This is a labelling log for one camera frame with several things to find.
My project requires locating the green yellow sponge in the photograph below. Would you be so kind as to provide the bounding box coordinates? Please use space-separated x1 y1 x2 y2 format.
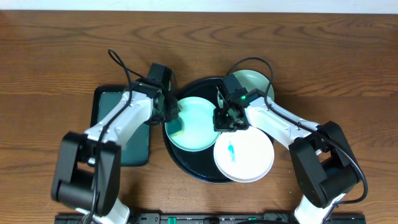
167 119 184 137

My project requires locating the light green plate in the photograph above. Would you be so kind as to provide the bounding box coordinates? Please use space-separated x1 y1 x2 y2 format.
217 70 275 108
165 96 220 152

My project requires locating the light green plate top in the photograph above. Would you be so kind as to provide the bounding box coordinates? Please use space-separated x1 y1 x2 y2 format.
217 70 275 108

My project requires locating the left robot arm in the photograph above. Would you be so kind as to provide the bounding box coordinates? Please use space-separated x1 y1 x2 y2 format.
51 79 177 223

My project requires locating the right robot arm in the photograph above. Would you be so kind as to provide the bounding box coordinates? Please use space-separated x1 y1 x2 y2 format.
213 88 368 223

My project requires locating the black rectangular water tray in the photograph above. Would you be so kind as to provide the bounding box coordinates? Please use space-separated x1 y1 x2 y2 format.
90 85 150 167

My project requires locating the round black tray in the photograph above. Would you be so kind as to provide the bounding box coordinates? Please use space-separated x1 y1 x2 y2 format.
162 77 276 184

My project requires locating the white plate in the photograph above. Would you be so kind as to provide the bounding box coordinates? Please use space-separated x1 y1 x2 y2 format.
213 127 274 183

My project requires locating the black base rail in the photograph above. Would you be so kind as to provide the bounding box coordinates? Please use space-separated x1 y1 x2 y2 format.
54 212 367 224

